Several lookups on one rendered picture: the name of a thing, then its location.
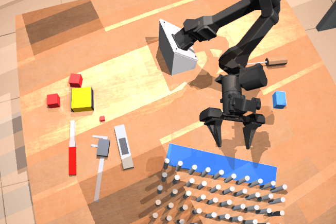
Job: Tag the small blue block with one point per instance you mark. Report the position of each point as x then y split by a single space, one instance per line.
279 99

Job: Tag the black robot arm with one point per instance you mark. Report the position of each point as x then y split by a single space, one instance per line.
235 59

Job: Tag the blue flat strip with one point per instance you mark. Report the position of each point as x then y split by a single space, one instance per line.
218 162

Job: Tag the yellow box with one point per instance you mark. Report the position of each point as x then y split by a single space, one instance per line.
82 99

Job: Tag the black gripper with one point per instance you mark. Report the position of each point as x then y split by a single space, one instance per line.
213 118

